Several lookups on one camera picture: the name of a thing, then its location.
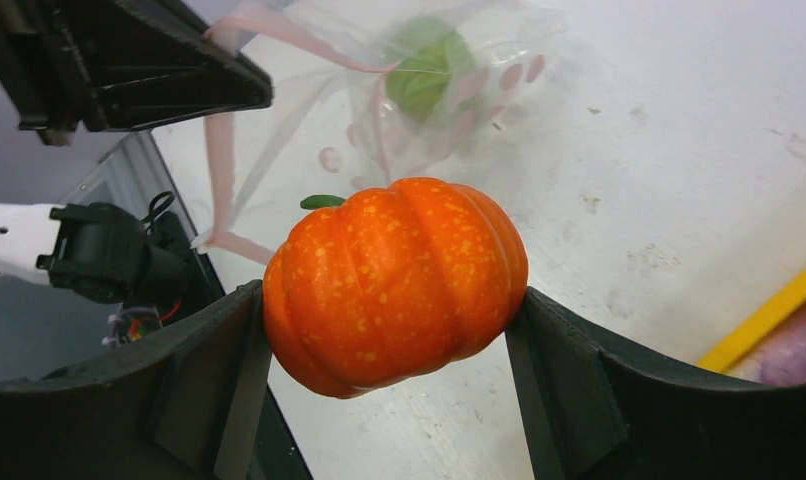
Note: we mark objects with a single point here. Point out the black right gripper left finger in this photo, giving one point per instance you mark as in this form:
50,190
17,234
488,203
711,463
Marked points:
181,403

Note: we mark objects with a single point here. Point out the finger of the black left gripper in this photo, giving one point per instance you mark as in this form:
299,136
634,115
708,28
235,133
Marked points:
118,66

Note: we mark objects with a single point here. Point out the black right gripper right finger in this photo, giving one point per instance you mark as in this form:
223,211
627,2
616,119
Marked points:
597,405

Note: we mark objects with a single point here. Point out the yellow plastic tray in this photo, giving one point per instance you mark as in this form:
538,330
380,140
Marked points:
757,327

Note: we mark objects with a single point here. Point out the clear zip top bag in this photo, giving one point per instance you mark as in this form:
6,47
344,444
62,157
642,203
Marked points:
364,93

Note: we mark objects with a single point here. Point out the green cabbage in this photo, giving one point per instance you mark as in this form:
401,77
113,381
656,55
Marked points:
428,53

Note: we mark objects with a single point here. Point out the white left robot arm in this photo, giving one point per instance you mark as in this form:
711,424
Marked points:
100,251

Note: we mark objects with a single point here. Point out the slim purple white eggplant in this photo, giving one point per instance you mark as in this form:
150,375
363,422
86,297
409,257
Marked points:
781,359

